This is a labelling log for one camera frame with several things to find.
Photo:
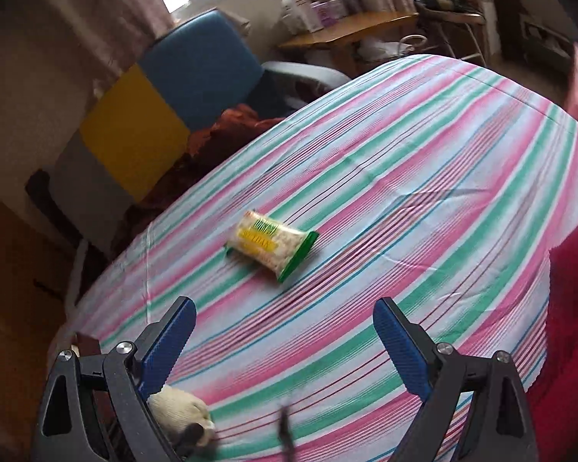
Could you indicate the dark red blanket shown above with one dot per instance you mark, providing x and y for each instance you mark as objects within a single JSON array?
[{"x": 231, "y": 125}]

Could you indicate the grey yellow blue armchair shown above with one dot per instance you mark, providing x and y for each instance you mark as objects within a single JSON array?
[{"x": 135, "y": 125}]

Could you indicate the wooden side table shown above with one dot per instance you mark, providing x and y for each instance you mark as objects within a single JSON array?
[{"x": 351, "y": 29}]

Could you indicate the green yellow cracker packet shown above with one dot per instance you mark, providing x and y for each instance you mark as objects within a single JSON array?
[{"x": 265, "y": 243}]

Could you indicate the dark wooden cabinet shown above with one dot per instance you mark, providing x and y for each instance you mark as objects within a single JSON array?
[{"x": 534, "y": 0}]

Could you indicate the striped pink green tablecloth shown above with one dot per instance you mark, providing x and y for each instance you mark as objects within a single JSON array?
[{"x": 414, "y": 154}]

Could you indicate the beige knitted glove roll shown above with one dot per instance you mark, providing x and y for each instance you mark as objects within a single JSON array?
[{"x": 178, "y": 409}]

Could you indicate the white carton box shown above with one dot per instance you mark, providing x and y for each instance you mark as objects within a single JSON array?
[{"x": 298, "y": 12}]

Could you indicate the person's red garment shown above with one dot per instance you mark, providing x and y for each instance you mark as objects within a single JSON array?
[{"x": 573, "y": 322}]

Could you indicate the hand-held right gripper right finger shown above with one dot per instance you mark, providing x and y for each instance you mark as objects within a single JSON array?
[{"x": 404, "y": 346}]

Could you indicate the black rolled mat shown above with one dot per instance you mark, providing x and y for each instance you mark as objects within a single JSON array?
[{"x": 41, "y": 192}]

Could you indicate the metal frame stool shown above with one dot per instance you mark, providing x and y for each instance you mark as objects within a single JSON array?
[{"x": 455, "y": 14}]

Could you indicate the white plastic bag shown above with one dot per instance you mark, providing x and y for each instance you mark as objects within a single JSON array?
[{"x": 380, "y": 48}]

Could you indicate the brown wooden wardrobe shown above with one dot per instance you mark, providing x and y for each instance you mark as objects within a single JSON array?
[{"x": 9, "y": 298}]

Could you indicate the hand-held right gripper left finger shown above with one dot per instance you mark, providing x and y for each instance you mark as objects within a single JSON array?
[{"x": 168, "y": 346}]

